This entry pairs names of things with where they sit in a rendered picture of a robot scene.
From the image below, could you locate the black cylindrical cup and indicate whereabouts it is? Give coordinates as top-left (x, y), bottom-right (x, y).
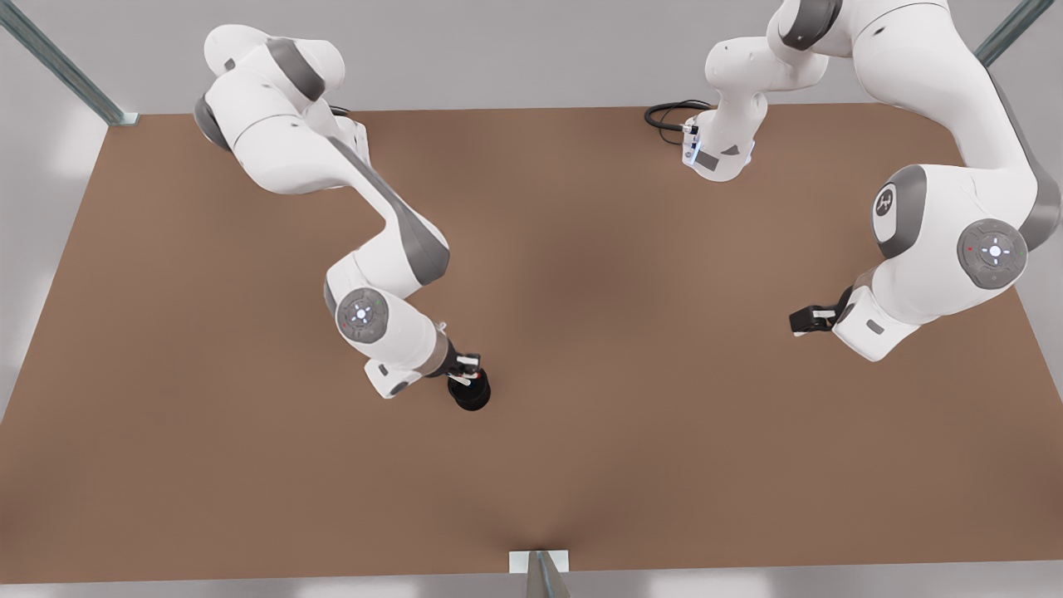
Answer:
top-left (448, 371), bottom-right (492, 412)

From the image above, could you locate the silver frame post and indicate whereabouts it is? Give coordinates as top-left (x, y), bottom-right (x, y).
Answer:
top-left (974, 0), bottom-right (1056, 67)
top-left (509, 549), bottom-right (572, 598)
top-left (0, 0), bottom-right (139, 126)

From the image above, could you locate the black cable loop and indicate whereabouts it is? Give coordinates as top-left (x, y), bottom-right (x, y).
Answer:
top-left (644, 100), bottom-right (715, 146)

